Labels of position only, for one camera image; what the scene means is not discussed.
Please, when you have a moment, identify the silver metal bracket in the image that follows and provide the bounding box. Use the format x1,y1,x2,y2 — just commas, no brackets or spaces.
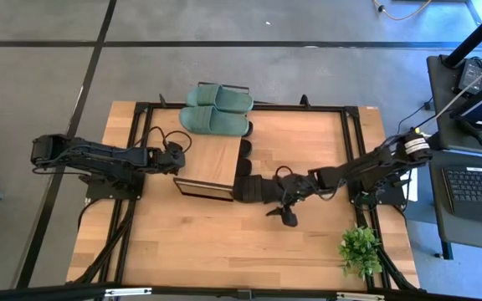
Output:
104,287,153,298
335,291,387,301

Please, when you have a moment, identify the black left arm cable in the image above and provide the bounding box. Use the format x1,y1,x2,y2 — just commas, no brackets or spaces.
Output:
134,125,192,154

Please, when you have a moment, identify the black laptop keyboard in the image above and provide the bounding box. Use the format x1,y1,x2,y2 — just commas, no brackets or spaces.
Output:
440,166,482,227

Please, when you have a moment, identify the black horizontal beam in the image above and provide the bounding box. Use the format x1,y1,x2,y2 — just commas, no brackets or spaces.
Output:
0,283,482,301

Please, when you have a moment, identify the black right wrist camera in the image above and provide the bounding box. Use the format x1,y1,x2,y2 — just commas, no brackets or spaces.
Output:
264,204,300,228

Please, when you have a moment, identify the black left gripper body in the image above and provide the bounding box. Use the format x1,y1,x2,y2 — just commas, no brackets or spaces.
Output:
146,140,187,176

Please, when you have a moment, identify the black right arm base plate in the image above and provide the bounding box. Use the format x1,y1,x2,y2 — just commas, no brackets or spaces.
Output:
346,172,408,207

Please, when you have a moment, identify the green slide sandal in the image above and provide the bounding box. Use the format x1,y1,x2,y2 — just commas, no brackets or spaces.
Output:
178,105,251,137
185,83,254,114

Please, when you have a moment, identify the white paper sheet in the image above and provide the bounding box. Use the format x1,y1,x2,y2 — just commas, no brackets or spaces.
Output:
399,166,419,202

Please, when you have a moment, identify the yellow floor cable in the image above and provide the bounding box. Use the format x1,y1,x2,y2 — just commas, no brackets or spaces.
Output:
372,0,433,22

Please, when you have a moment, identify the black floor cable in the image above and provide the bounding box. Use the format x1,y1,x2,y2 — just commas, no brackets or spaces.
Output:
395,96,437,135

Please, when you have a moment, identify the black metal pole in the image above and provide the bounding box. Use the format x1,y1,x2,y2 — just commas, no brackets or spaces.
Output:
442,0,482,69
427,132,443,152

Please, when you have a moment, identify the small green artificial plant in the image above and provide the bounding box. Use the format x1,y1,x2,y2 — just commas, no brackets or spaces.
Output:
337,224,384,280

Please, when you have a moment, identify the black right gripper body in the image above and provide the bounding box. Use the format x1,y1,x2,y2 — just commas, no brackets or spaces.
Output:
274,174,321,207

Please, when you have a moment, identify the thin white rod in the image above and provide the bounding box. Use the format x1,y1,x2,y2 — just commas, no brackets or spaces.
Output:
434,52,482,120

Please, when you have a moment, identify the wooden two-tier shelf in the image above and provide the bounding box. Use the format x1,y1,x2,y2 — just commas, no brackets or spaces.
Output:
172,82,251,202

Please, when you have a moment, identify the black computer cart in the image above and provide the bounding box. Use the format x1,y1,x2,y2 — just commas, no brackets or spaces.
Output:
426,54,482,254

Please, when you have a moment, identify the black power adapter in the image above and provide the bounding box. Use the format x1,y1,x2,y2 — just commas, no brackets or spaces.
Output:
457,58,482,94

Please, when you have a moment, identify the black aluminium table frame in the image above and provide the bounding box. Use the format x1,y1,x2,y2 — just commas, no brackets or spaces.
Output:
67,94,422,292

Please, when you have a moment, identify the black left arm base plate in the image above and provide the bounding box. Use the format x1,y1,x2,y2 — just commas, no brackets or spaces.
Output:
85,171,146,201

